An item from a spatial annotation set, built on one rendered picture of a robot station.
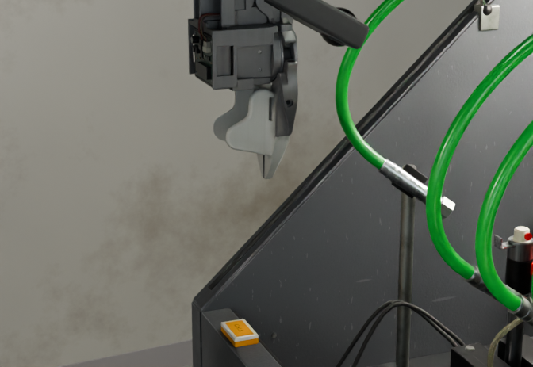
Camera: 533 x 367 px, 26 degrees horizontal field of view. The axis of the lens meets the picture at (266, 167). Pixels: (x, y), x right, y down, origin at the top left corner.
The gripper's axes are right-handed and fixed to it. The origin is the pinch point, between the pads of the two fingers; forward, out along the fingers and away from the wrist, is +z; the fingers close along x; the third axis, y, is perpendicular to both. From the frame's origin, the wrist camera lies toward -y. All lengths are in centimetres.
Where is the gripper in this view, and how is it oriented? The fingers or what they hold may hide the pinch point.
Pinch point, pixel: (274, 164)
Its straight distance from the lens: 109.6
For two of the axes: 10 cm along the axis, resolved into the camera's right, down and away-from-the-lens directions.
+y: -9.3, 1.1, -3.5
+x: 3.6, 2.7, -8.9
